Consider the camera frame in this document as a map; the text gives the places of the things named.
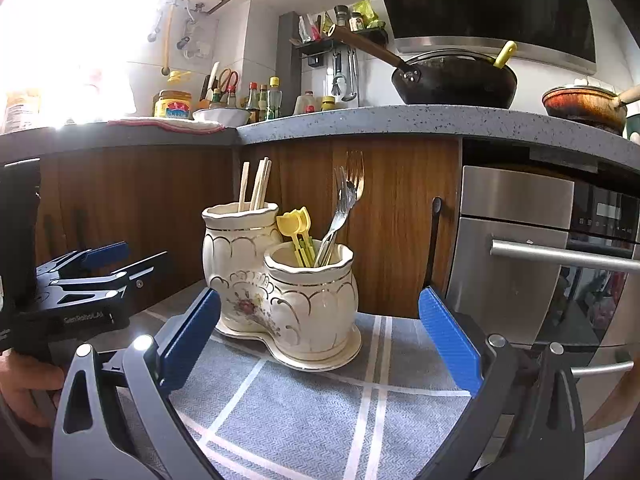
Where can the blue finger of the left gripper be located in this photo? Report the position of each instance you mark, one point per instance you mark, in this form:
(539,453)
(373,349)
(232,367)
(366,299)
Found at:
(81,263)

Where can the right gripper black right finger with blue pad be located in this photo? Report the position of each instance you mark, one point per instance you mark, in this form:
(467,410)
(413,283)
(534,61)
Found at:
(523,420)

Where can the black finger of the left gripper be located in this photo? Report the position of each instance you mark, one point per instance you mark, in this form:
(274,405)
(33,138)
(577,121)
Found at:
(110,285)

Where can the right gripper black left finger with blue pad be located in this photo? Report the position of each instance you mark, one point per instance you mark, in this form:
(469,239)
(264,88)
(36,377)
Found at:
(91,439)

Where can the bamboo chopstick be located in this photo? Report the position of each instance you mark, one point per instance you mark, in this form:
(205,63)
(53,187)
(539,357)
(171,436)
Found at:
(262,177)
(254,203)
(266,189)
(243,185)

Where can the yellow tulip spoon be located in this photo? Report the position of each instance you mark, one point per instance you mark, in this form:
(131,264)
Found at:
(304,226)
(288,225)

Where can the silver fork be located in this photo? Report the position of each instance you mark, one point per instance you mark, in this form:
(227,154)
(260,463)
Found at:
(340,175)

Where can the gold fork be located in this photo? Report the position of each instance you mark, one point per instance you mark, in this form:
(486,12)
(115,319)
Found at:
(355,174)

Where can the silver flower-end spoon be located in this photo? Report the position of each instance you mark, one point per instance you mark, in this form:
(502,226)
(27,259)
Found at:
(347,200)

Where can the person's left hand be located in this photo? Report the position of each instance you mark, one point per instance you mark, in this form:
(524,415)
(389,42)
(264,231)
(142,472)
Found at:
(19,376)

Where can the grey plaid table cloth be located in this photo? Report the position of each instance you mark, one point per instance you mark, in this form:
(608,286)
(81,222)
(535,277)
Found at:
(381,416)

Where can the stainless steel oven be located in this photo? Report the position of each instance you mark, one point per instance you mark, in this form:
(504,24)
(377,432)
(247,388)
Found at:
(547,250)

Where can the red edged cloth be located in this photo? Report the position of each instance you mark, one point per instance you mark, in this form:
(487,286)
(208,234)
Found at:
(170,124)

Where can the yellow lid jar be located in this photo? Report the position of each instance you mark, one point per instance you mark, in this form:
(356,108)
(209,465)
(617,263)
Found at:
(172,104)

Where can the cream ceramic utensil holder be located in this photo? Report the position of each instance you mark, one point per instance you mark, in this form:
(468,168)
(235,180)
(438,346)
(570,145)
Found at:
(306,317)

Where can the white bowl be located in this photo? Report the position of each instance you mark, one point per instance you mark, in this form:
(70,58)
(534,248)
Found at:
(225,116)

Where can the wooden cabinet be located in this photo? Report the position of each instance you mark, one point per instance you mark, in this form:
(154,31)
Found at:
(151,197)

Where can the dark sauce bottle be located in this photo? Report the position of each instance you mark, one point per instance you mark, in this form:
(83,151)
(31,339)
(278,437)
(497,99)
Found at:
(252,104)

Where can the brown clay pot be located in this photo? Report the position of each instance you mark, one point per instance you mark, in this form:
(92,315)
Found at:
(591,106)

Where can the black wok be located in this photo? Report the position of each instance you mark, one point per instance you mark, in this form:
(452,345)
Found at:
(444,76)

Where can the black range hood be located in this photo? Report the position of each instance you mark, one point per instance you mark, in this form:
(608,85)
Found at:
(557,32)

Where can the red handled scissors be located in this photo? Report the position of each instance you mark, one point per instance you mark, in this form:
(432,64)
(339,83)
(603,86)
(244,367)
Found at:
(228,80)

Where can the black wall spice rack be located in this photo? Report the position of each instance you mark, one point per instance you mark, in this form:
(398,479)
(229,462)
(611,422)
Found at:
(318,75)

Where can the yellow spatula handle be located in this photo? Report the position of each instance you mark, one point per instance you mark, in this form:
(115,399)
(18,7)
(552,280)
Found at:
(507,51)

